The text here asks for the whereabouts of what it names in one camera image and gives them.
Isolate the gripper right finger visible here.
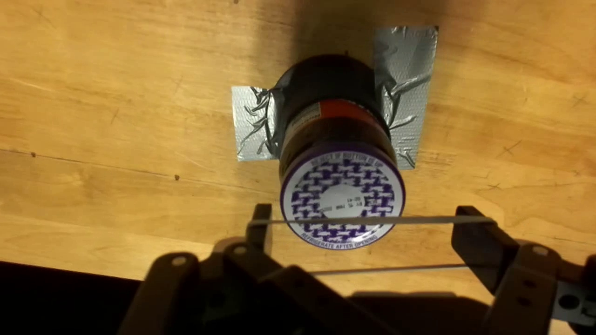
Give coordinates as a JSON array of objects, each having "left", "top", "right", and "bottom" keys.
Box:
[{"left": 451, "top": 206, "right": 596, "bottom": 335}]

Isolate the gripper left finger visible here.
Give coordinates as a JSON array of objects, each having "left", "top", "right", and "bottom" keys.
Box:
[{"left": 118, "top": 203, "right": 397, "bottom": 335}]

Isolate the thin grey rubber band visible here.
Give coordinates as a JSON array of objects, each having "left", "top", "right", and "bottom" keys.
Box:
[{"left": 247, "top": 215, "right": 497, "bottom": 276}]

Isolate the brown jar with purple lid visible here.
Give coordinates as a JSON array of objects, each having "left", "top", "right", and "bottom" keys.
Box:
[{"left": 278, "top": 54, "right": 406, "bottom": 251}]

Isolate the strip of grey duct tape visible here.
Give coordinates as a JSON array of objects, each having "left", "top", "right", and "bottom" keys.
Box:
[
  {"left": 372, "top": 26, "right": 439, "bottom": 170},
  {"left": 231, "top": 85, "right": 285, "bottom": 162}
]

